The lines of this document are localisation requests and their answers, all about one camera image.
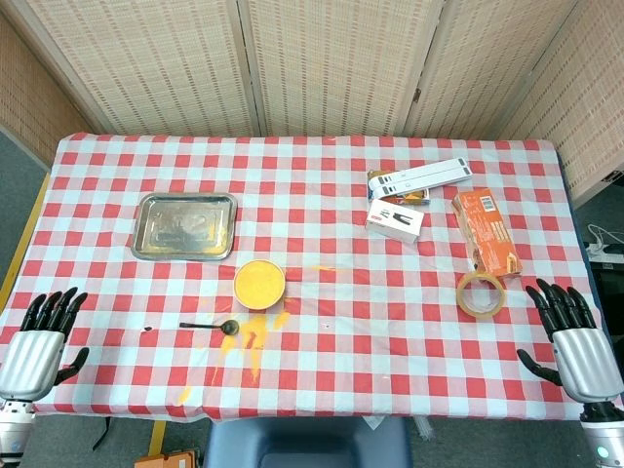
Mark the red white checkered tablecloth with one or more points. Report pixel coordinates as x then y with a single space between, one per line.
341 351

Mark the woven bamboo folding screen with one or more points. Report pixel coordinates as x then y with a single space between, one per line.
331 63

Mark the orange cardboard box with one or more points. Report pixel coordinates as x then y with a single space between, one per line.
487 229

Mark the black equipment case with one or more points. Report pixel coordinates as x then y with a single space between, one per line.
609 278

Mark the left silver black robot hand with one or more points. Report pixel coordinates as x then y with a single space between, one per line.
29 361

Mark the long flat white device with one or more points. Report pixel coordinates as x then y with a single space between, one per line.
424 176

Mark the clear packing tape roll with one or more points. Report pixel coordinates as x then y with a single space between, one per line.
460 297

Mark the off-white bowl of yellow powder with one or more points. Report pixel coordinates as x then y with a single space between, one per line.
259 285

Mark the spilled yellow powder patch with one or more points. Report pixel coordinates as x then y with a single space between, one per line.
253 336

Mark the black spoon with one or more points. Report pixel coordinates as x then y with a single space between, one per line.
229 327

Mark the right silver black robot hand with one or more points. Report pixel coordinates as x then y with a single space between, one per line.
587 363

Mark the dark blue chair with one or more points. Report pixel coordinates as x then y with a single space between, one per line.
307 443

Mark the white box with black print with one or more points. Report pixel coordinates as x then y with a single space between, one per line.
395 222

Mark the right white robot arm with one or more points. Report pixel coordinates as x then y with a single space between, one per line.
604 434

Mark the silver metal tray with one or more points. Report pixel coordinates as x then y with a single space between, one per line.
184 226

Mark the small colourful snack box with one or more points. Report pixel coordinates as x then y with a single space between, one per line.
414 197

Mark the orange box on floor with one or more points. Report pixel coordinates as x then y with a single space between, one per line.
166 460

